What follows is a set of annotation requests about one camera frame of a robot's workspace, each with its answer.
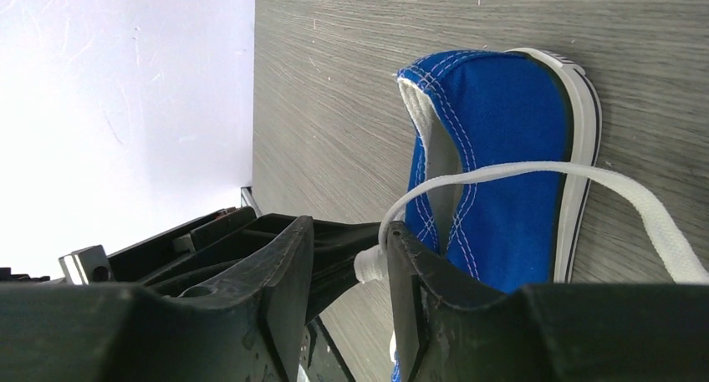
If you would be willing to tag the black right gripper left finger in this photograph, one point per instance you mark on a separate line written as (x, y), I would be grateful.
(243, 324)

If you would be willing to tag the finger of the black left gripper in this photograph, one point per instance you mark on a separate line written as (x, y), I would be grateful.
(229, 238)

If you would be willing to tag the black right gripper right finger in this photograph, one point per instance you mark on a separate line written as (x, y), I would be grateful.
(450, 327)

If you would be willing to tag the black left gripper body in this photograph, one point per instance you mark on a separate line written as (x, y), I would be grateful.
(143, 261)

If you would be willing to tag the blue canvas sneaker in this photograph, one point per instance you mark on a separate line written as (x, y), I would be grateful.
(477, 108)

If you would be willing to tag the white shoelace of sneaker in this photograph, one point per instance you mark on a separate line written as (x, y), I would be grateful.
(512, 224)

